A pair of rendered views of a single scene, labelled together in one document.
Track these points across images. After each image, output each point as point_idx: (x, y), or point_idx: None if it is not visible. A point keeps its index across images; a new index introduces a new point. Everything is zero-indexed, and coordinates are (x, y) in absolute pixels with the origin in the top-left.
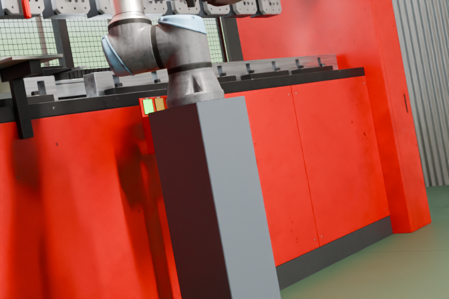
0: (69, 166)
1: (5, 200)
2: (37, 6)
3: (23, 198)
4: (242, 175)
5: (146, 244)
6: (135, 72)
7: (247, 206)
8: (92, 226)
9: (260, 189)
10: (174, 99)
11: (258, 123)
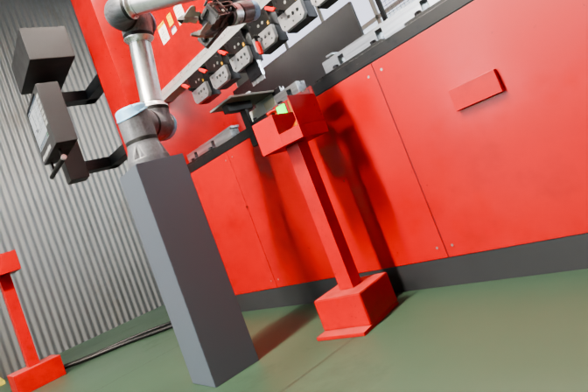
0: (286, 156)
1: (258, 184)
2: (270, 38)
3: (266, 182)
4: (149, 224)
5: (355, 207)
6: None
7: (156, 245)
8: None
9: (159, 233)
10: None
11: (507, 37)
